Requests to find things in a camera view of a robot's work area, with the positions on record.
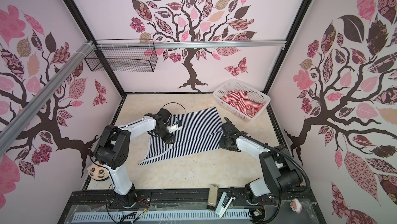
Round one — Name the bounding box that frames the aluminium rail back horizontal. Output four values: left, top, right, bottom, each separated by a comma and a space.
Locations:
96, 40, 286, 49

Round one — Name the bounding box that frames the blue white striped tank top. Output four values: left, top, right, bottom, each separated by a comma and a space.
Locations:
139, 106, 224, 166

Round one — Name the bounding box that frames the white plastic laundry basket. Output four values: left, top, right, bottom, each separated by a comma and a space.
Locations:
213, 79, 271, 122

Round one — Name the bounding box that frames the black corrugated cable conduit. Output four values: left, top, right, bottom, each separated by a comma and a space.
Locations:
224, 117, 311, 194

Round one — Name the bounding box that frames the white black handheld device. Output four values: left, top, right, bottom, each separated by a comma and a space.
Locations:
215, 192, 233, 218

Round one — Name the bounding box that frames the small pink white object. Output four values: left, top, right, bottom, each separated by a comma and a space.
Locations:
290, 198, 303, 214

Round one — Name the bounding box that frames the aluminium rail left diagonal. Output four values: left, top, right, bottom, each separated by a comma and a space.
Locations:
1, 41, 95, 154

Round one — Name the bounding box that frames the plush doll head toy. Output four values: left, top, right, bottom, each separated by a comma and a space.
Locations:
87, 164, 110, 182

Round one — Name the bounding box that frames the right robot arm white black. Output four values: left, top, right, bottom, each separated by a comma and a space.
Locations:
219, 122, 304, 203

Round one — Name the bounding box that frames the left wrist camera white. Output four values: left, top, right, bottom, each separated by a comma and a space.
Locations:
167, 121, 183, 133

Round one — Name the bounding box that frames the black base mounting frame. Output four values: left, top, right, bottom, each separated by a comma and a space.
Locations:
57, 187, 326, 224

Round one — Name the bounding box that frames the white slotted cable duct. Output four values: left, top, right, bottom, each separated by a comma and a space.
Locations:
67, 209, 251, 224

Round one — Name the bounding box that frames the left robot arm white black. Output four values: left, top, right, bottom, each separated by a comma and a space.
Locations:
94, 108, 183, 207

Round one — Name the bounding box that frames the red white striped tank top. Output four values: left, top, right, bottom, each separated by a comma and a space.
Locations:
221, 90, 266, 118

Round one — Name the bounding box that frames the small beige rectangular block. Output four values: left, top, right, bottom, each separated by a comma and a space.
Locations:
207, 184, 219, 211

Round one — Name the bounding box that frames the black wire mesh basket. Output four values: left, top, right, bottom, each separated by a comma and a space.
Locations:
85, 38, 158, 73

